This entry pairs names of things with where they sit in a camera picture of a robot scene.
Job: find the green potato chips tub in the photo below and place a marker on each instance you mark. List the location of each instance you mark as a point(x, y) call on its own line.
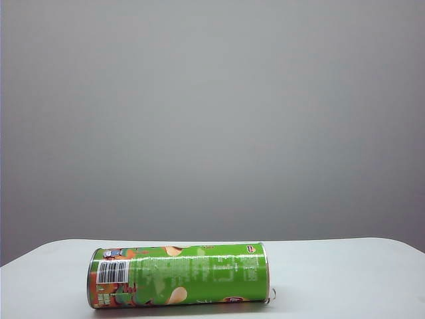
point(186, 272)

